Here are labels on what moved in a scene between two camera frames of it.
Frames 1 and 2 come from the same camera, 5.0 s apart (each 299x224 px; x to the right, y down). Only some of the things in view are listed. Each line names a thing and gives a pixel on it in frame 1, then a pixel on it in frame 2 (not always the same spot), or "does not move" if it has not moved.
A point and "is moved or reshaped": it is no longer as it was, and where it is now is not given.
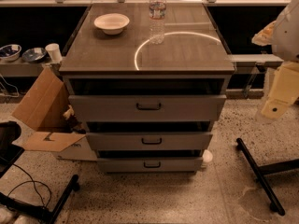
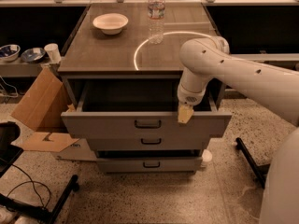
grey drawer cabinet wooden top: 147,107 does not move
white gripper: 287,36 → 189,97
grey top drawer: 144,107 is moved or reshaped
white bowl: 112,23 does not move
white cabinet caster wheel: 206,156 does not move
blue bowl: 34,54 does not move
